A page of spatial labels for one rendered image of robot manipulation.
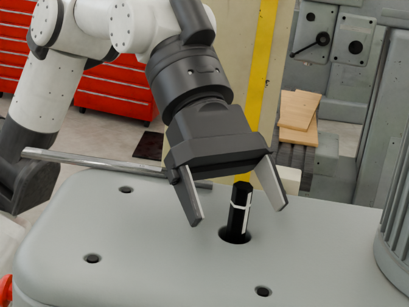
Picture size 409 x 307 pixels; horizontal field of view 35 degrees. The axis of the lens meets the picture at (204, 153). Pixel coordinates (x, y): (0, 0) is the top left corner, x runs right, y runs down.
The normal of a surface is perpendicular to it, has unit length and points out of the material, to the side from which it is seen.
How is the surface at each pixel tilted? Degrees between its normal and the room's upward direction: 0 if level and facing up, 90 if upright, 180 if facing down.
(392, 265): 90
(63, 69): 99
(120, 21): 85
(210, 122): 33
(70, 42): 112
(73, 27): 80
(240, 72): 90
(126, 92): 90
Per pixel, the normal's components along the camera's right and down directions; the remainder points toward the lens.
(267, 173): -0.87, 0.11
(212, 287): 0.11, -0.90
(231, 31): -0.12, 0.41
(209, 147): 0.36, -0.52
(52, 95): 0.43, 0.56
